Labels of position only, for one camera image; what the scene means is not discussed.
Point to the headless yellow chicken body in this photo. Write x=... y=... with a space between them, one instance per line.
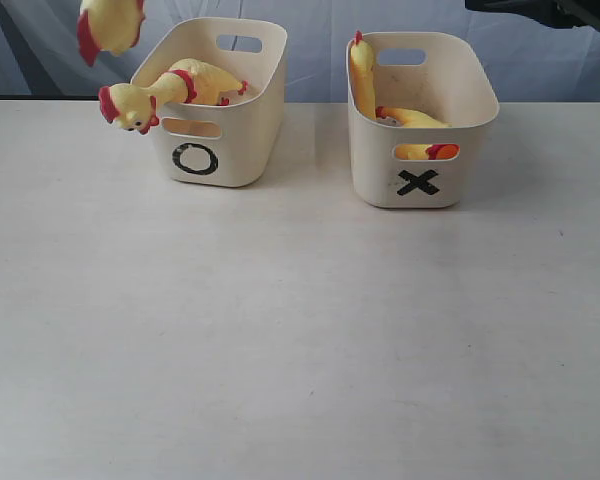
x=416 y=119

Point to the yellow rubber chicken whole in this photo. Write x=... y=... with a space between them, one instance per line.
x=108 y=26
x=188 y=81

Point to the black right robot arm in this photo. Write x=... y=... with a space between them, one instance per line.
x=557 y=14

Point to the cream bin with O mark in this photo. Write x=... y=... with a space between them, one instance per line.
x=227 y=146

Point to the cream bin with X mark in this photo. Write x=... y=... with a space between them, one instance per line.
x=419 y=107

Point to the blue backdrop curtain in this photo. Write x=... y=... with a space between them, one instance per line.
x=524 y=60

